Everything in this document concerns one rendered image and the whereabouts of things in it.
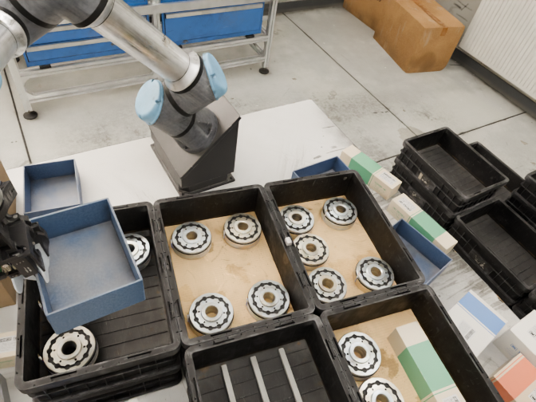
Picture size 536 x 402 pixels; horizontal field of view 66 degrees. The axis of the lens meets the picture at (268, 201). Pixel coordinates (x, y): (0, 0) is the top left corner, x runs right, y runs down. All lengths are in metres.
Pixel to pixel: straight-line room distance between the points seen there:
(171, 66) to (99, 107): 1.94
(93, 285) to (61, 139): 2.01
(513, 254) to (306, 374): 1.36
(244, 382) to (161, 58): 0.75
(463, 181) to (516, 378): 1.09
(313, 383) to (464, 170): 1.48
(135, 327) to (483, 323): 0.90
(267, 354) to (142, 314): 0.31
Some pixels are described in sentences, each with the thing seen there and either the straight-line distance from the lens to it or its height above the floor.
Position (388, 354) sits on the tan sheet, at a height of 0.83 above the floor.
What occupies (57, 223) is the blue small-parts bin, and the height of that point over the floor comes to 1.10.
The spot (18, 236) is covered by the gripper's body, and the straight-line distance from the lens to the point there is 0.67.
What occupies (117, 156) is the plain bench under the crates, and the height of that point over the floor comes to 0.70.
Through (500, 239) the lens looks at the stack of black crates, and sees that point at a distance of 2.17.
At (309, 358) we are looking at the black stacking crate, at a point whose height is 0.83.
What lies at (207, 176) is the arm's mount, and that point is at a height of 0.76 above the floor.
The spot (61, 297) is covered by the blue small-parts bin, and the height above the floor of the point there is 1.07.
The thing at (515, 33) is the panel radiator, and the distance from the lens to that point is 3.89.
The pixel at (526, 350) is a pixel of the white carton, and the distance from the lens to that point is 1.35.
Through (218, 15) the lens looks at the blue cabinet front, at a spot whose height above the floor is 0.49.
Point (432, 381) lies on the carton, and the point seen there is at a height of 0.89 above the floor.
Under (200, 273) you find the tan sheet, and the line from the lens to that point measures 1.08.
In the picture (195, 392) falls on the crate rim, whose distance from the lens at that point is 0.87.
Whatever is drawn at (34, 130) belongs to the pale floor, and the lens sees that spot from 2.88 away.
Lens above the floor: 1.76
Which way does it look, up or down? 48 degrees down
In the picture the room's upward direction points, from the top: 11 degrees clockwise
